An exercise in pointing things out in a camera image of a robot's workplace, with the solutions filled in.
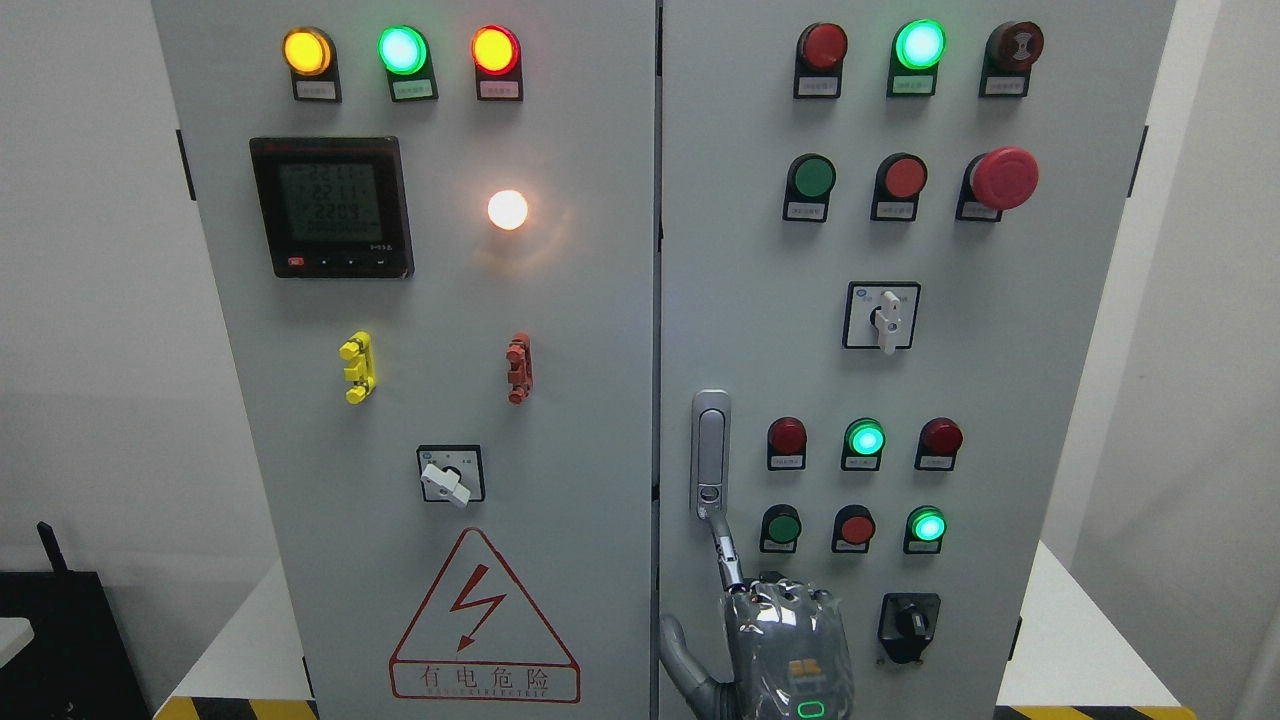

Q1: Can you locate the white lit indicator lamp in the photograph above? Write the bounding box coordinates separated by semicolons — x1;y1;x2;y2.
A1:
486;190;530;231

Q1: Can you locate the black box with antenna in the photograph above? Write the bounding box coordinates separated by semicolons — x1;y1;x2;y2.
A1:
1;521;152;719

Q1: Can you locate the dark red indicator middle right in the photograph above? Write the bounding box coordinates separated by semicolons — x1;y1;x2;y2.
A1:
914;416;964;471

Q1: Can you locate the red push button lower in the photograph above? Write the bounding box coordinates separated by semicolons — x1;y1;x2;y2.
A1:
829;503;876;553

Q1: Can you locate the green lit indicator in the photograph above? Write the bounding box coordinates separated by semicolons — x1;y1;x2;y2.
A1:
840;416;886;471
886;18;948;97

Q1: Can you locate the grey cabinet door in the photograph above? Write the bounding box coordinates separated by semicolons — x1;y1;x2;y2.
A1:
657;1;1174;719
154;1;657;719

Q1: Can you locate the red emergency stop button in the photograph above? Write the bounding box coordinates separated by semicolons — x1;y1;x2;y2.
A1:
955;146;1039;223

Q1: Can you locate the white upper rotary switch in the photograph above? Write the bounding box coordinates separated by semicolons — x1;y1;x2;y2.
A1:
842;281;922;355

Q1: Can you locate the dark red indicator top right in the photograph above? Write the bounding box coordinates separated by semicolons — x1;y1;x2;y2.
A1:
794;22;849;100

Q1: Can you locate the red push button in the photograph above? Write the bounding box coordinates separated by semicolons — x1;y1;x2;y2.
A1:
870;152;928;222
829;503;876;553

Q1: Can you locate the green push button lower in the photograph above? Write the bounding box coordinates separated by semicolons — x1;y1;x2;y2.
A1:
759;503;803;553

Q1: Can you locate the green lit indicator middle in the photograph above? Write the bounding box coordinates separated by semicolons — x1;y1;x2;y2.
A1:
840;416;886;471

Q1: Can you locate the dark buzzer unit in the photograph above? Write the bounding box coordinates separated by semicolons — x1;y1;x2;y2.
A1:
979;20;1044;97

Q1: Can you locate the black digital power meter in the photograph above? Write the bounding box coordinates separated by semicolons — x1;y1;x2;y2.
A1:
250;136;415;279

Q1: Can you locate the green indicator light top left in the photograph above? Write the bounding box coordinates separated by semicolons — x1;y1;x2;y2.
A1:
378;24;438;102

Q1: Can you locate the red electrical hazard sign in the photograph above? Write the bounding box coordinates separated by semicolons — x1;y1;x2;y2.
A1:
388;527;581;705

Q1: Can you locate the green push button upper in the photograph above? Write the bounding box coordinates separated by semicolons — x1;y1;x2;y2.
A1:
782;152;836;223

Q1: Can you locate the dark red indicator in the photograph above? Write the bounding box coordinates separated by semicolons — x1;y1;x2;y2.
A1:
914;416;964;471
765;416;808;471
794;22;849;100

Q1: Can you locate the white rotary switch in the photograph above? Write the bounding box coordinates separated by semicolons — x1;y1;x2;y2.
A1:
416;445;486;509
842;281;922;355

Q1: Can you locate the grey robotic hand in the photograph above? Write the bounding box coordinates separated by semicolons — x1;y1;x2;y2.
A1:
659;509;854;719

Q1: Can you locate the silver handle lock plate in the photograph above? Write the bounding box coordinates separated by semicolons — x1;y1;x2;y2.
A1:
690;389;731;520

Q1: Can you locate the green lit button lower right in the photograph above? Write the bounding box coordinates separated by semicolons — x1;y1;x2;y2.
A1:
902;505;948;555

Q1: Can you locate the silver door handle lever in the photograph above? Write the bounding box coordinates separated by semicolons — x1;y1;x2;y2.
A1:
695;409;724;503

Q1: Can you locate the yellow indicator light top left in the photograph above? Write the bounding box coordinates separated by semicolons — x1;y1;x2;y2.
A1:
282;26;342;102

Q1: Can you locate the red push button upper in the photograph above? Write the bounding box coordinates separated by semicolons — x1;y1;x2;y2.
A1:
870;152;928;222

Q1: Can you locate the yellow terminal connector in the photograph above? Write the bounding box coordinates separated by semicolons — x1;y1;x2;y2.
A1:
339;331;378;405

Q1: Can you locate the red terminal connector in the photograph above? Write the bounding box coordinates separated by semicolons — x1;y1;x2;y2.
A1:
506;332;532;405

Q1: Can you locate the black rotary knob switch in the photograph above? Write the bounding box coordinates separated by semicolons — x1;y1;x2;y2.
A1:
877;592;941;664

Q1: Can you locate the green lit indicator top right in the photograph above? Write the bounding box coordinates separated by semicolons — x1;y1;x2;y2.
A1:
886;18;948;97

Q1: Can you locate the green push button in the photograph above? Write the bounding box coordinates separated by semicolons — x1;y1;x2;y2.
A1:
782;152;836;223
759;503;803;553

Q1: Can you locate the dark red indicator middle left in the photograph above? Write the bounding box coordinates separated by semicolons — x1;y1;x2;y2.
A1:
765;416;808;471

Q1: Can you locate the white left rotary switch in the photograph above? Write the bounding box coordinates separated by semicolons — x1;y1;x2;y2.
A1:
416;445;486;509

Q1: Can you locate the red lit indicator light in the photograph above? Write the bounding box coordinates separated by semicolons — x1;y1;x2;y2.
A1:
470;24;524;102

